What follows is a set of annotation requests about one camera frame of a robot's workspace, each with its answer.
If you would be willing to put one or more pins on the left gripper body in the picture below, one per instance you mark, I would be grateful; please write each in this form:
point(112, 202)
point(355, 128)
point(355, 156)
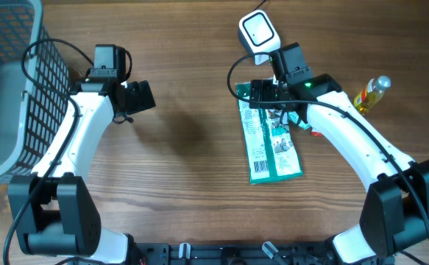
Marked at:
point(120, 107)

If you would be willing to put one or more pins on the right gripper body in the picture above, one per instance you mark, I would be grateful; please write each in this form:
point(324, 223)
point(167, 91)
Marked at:
point(268, 91)

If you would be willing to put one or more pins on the red white tube packet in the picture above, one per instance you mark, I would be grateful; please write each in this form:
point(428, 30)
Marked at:
point(315, 132)

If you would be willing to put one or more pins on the yellow liquid bottle grey cap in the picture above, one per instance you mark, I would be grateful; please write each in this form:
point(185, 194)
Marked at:
point(371, 94)

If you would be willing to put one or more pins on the green 3M sponge package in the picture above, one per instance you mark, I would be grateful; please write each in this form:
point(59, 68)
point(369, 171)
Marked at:
point(271, 154)

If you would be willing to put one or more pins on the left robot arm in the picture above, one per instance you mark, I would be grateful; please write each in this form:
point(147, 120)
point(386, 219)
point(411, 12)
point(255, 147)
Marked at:
point(53, 211)

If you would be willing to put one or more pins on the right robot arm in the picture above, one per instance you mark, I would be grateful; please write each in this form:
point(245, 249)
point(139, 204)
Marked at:
point(395, 215)

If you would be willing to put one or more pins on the white barcode scanner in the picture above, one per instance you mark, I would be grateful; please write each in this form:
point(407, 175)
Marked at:
point(257, 33)

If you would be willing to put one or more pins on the grey plastic shopping basket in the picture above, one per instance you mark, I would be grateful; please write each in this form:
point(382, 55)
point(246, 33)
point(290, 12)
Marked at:
point(32, 71)

